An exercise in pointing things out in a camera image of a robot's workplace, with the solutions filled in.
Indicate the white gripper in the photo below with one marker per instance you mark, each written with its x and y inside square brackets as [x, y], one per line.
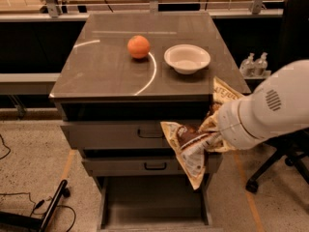
[232, 125]

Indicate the brown chip bag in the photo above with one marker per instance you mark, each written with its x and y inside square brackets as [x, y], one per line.
[192, 144]

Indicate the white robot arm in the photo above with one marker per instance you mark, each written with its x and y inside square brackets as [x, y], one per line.
[279, 105]

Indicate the grey drawer cabinet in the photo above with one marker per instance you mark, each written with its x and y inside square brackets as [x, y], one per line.
[102, 82]

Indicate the bottom grey drawer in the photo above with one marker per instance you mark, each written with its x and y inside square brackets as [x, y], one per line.
[153, 204]

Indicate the grey drawer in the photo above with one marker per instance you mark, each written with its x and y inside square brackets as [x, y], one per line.
[132, 166]
[153, 204]
[114, 135]

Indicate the middle grey drawer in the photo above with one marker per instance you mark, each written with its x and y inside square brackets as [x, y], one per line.
[132, 166]

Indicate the top grey drawer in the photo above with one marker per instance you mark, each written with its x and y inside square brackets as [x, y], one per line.
[114, 135]

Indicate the right clear pump bottle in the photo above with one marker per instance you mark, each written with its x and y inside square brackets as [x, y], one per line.
[260, 65]

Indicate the white bowl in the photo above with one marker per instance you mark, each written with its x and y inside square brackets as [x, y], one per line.
[187, 58]

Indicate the orange fruit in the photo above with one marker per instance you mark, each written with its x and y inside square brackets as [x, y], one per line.
[138, 47]

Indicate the black office chair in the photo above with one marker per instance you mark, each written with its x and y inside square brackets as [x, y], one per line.
[293, 46]

